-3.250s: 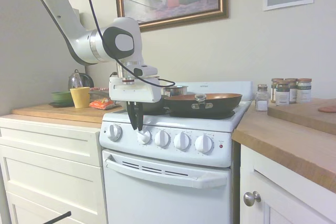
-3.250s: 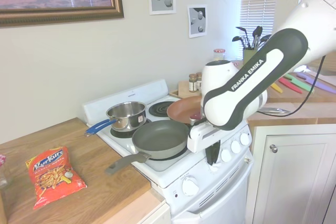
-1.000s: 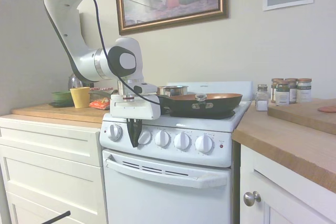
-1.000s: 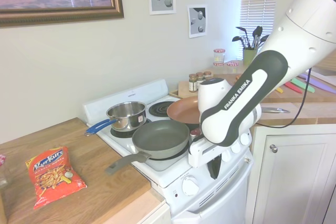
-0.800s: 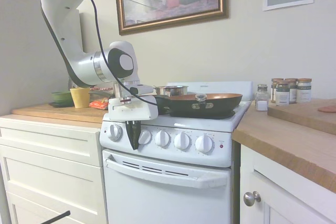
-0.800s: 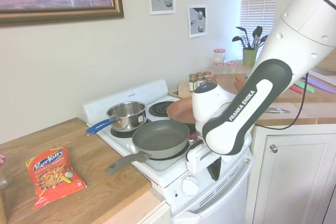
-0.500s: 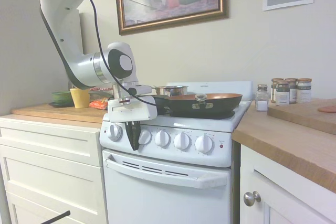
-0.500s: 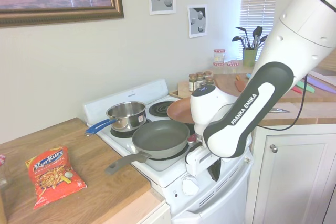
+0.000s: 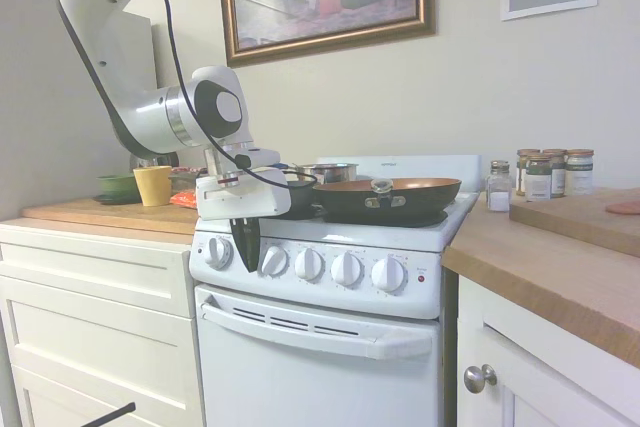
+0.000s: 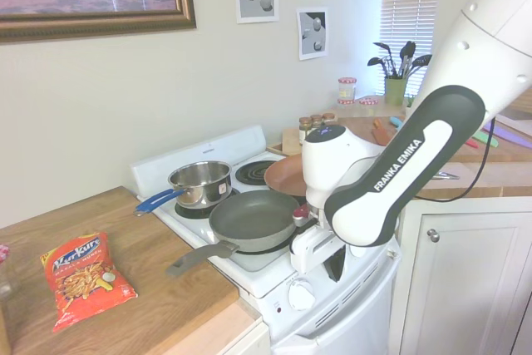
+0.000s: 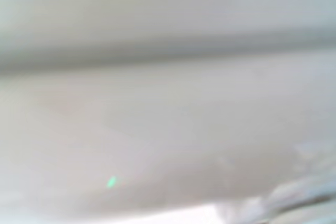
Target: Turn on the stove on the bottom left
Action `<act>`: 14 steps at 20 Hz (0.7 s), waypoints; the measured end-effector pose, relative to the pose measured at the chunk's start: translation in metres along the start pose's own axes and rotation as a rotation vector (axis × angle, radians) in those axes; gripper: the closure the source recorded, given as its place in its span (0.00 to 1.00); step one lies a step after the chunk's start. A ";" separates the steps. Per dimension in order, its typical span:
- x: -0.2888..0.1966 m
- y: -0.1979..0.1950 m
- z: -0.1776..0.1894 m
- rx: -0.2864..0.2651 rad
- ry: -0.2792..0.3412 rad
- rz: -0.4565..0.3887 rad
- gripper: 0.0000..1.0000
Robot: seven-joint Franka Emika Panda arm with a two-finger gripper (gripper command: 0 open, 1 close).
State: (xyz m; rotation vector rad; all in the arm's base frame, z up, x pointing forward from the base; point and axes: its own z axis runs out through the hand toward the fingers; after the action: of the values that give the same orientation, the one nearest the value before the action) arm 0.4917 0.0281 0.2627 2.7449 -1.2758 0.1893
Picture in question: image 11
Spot white electric stove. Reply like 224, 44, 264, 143
0, 0, 336, 224

